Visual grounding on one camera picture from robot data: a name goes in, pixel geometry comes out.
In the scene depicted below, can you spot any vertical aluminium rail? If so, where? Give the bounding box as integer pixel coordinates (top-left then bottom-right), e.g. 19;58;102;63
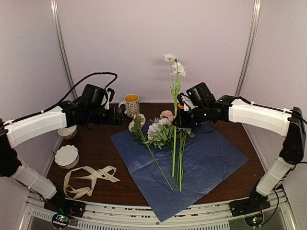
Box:
235;0;261;96
50;0;74;89

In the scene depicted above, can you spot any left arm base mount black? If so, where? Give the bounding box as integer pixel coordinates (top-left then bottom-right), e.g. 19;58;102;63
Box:
42;191;86;230

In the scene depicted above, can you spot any left vertical aluminium rail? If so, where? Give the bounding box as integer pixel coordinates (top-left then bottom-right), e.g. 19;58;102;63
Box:
50;0;74;89

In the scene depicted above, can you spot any white small fake flower stem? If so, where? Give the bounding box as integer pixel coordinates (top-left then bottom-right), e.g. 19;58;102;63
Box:
164;54;186;180

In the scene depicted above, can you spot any front aluminium frame rail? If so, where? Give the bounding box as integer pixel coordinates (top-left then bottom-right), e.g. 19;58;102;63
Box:
24;191;298;230

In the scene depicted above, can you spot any scalloped white bowl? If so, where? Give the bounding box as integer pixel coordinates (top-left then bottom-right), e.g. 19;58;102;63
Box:
54;145;80;169

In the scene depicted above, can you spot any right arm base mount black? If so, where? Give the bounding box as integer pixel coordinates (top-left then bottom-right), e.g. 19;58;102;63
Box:
229;191;271;217

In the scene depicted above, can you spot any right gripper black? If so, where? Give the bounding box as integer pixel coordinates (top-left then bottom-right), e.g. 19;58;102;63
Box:
173;104;209;128

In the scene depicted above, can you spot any right vertical aluminium rail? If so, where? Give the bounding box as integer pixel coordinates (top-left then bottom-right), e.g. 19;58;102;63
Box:
235;0;261;96

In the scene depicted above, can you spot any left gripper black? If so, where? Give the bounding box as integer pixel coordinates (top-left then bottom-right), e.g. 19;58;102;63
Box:
87;107;127;126

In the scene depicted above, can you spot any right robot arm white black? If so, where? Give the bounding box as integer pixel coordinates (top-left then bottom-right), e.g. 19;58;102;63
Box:
173;93;306;212

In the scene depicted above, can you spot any white hydrangea fake flower bunch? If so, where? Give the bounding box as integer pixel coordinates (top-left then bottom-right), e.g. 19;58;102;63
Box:
147;115;180;187

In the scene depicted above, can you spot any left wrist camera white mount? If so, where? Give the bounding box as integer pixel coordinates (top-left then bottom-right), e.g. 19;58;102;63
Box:
101;88;115;110

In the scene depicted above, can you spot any orange fake flower stem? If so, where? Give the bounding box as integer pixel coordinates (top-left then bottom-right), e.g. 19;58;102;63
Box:
176;103;190;193

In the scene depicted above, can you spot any pink fake flower stem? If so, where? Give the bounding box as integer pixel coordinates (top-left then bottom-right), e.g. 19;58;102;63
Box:
160;110;195;172

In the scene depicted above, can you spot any blue tissue paper sheet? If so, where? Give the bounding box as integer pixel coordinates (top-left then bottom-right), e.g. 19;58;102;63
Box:
110;119;249;223

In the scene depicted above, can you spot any floral mug yellow inside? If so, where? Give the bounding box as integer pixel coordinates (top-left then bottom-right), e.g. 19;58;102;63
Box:
118;94;140;117

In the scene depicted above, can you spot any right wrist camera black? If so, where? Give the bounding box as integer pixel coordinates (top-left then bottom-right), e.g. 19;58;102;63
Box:
177;82;216;111

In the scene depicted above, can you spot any cream printed ribbon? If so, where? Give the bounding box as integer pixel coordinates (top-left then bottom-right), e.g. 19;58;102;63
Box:
63;165;120;199

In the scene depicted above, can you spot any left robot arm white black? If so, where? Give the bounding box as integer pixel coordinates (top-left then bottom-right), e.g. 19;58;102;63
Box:
0;84;124;213

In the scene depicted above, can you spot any round white bowl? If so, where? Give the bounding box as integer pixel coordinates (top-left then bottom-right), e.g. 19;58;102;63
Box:
58;126;77;140

